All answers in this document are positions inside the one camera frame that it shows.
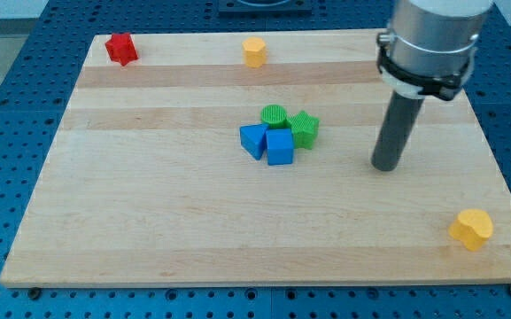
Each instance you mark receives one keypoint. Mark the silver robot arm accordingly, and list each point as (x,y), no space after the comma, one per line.
(429,46)

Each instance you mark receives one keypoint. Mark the wooden board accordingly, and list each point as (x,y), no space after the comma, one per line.
(146,183)

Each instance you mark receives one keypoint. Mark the blue triangle block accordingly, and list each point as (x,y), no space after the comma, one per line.
(253,139)

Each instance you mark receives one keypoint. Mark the blue cube block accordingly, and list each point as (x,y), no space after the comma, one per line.
(280,147)

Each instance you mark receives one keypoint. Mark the green cylinder block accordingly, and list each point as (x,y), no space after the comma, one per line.
(275,116)

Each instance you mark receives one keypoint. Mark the green star block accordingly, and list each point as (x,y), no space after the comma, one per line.
(304,128)

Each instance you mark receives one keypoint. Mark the yellow hexagon block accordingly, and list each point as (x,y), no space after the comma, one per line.
(254,52)

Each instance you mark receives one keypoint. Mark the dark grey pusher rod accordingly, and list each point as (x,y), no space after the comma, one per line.
(398,123)

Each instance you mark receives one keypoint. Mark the red star block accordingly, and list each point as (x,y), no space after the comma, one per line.
(121,49)

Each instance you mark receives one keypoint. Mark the yellow heart block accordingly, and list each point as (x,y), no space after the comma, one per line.
(472,227)

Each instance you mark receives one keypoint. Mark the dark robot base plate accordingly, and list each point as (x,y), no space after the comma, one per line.
(232,7)

